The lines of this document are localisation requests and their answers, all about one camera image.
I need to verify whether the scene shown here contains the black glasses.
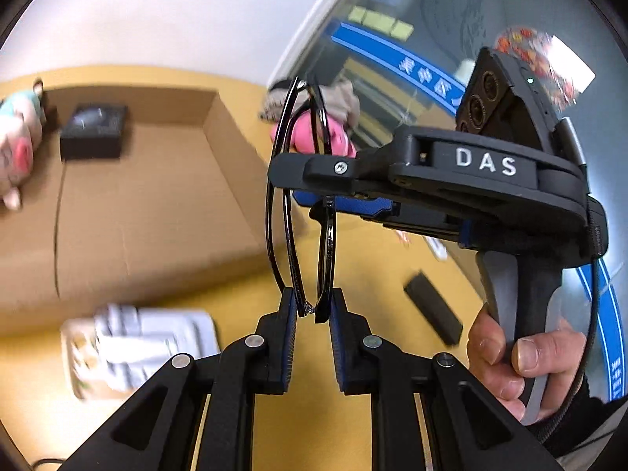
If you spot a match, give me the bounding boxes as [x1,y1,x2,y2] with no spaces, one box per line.
[265,76,339,325]

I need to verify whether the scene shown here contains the person's right forearm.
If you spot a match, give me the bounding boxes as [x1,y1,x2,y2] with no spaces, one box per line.
[527,375,624,471]

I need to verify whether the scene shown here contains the pink plush toy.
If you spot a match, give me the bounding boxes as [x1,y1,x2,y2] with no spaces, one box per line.
[289,110,359,158]

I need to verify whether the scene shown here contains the pig plush toy green hair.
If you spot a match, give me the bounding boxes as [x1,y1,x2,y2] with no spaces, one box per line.
[0,78,47,212]

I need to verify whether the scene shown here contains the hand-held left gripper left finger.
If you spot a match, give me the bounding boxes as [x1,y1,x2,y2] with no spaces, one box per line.
[59,287,299,471]

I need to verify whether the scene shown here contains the black box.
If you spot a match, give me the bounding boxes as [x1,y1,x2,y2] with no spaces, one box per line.
[60,104,129,160]

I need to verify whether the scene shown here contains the black rectangular case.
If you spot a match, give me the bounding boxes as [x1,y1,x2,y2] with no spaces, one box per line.
[403,272,464,345]

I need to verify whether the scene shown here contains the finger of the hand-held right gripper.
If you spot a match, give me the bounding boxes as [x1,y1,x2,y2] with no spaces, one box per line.
[267,150,393,194]
[294,190,464,250]

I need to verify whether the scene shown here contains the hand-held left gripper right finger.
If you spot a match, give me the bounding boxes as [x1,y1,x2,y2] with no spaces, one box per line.
[328,287,565,471]

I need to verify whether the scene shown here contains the red patterned window sticker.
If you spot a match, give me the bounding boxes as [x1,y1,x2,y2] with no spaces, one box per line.
[493,27,597,109]

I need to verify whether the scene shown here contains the person's right hand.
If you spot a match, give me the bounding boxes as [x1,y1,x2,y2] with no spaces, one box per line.
[466,304,590,423]

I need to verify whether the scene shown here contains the brown cardboard box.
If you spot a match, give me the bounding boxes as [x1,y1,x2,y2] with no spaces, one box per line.
[0,86,295,339]

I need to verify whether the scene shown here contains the black braided cable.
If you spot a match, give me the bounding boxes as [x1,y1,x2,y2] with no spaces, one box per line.
[532,211,606,445]

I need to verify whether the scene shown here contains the blue window banner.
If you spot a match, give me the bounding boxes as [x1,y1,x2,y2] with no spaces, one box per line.
[331,17,467,113]

